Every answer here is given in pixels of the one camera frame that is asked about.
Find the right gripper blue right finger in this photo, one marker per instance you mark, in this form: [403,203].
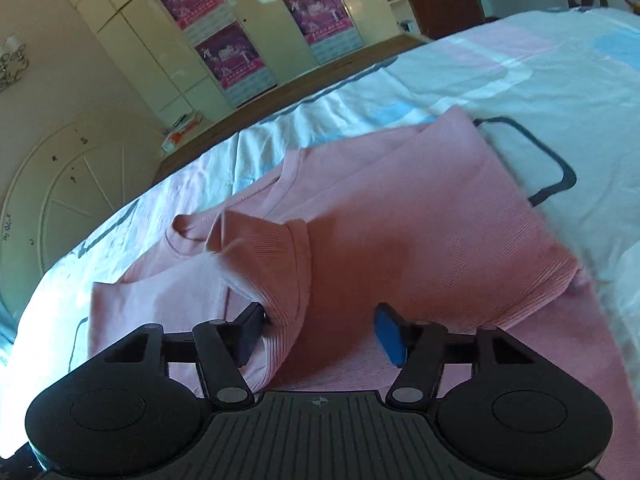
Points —
[417,350]

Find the cream wardrobe with doors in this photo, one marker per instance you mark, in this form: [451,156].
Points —
[146,45]

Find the pink sweatshirt with mouse logo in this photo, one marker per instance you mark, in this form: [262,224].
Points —
[423,218]

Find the dark wooden bed frame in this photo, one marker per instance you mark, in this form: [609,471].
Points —
[205,137]

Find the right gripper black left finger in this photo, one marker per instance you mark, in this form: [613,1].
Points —
[222,348]

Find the right purple calendar poster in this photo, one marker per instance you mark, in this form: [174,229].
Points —
[326,26]

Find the left purple calendar poster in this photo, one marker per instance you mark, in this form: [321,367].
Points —
[221,42]

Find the cream corner shelf unit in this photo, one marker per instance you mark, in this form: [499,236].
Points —
[404,15]

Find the cream arched headboard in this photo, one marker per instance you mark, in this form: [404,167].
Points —
[72,181]

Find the patterned light bed sheet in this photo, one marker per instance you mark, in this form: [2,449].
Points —
[555,93]

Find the purple calendar poster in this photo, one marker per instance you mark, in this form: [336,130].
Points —
[326,26]
[221,42]

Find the stack of boxes and books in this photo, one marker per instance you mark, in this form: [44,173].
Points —
[179,129]

